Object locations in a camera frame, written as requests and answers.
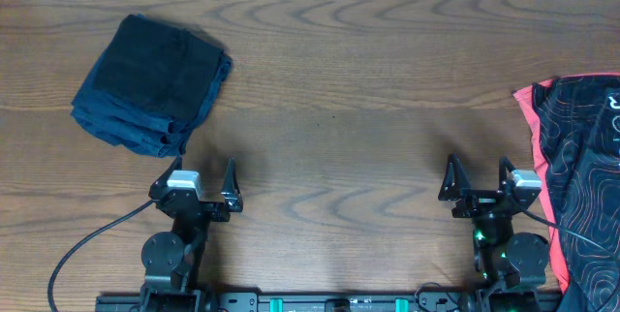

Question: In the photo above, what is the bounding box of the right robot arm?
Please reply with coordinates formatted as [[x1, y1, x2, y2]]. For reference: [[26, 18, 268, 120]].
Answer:
[[438, 154, 549, 311]]

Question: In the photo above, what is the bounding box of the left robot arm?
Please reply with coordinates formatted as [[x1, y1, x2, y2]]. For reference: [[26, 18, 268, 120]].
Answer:
[[139, 157, 243, 312]]

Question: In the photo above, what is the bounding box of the red shirt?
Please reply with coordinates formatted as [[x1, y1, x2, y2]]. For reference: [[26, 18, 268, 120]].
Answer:
[[512, 72, 620, 295]]

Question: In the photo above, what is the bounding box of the folded dark navy clothes stack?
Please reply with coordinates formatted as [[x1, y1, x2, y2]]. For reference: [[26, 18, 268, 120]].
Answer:
[[71, 15, 233, 158]]

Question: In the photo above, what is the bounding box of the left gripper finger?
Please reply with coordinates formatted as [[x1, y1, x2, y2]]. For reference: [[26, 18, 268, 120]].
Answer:
[[150, 156, 182, 191], [221, 159, 243, 212]]

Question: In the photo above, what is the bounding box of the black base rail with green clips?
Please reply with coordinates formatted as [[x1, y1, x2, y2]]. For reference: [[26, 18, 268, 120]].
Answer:
[[94, 291, 566, 312]]

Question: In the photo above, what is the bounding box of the black jersey with orange contour lines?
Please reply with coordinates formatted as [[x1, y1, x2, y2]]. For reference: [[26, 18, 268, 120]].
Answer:
[[531, 75, 620, 312]]

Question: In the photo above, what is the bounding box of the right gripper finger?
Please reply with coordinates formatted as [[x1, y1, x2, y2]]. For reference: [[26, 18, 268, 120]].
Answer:
[[499, 156, 515, 187], [438, 153, 471, 201]]

